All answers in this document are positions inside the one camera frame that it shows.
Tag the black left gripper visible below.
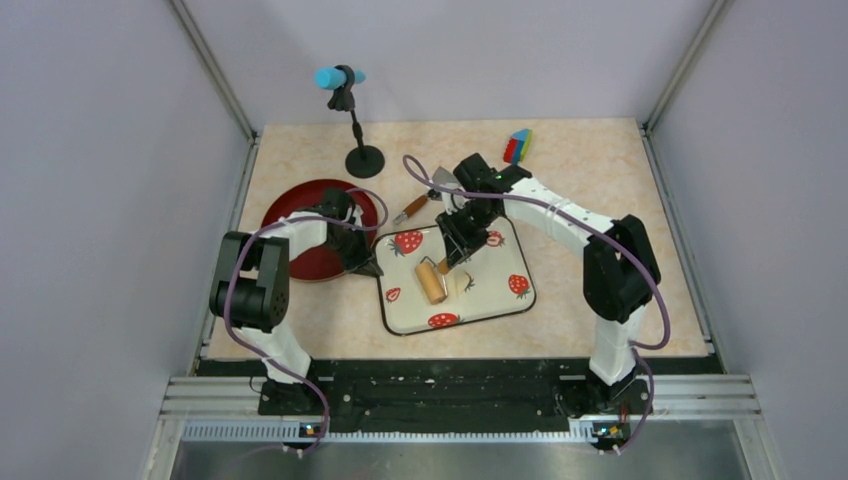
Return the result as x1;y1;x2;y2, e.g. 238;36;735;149
324;223;381;277

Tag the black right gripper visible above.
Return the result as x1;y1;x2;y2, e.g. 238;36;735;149
435;203;498;271

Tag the white dough lump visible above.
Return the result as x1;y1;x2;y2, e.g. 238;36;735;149
442;268;475;301

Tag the wooden dough roller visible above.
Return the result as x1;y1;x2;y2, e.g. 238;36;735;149
414;256;451;305

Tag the white strawberry print tray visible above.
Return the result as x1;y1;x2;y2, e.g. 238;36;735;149
374;218;536;336

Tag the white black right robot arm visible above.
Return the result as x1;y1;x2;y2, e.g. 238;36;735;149
432;154;661;412

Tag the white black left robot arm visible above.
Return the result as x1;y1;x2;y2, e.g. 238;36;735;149
209;188;383;414

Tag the dark red round plate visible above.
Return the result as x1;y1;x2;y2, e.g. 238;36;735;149
261;179;381;282

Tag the black microphone stand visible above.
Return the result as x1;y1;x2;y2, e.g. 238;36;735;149
327;84;385;179

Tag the colourful block toy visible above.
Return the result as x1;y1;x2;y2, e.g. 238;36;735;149
502;128;533;165

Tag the blue toy microphone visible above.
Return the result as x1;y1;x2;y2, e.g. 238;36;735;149
313;65;367;90

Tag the metal scraper wooden handle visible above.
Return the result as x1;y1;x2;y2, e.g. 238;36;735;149
393;167;460;225

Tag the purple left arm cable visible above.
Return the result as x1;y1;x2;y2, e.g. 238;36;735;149
222;187;391;458

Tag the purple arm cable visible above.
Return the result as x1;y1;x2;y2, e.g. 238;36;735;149
402;154;672;455
222;187;391;458

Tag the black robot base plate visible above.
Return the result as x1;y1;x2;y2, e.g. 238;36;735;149
195;357;725;435

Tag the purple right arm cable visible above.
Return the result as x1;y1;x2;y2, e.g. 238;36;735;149
402;154;672;455

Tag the aluminium frame rail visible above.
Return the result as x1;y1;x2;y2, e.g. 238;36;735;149
143;374;785;479

